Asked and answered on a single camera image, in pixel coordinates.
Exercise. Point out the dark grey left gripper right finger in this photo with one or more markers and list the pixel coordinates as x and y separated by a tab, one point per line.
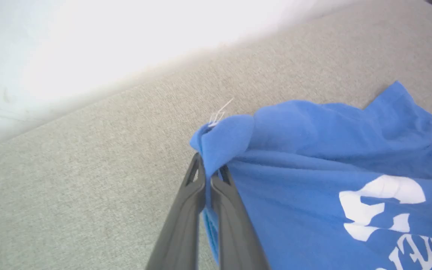
236	232

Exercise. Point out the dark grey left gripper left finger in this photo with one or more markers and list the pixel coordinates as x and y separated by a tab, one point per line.
180	232

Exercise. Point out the blue polo shirt white collar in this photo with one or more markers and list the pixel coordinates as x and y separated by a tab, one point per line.
313	168

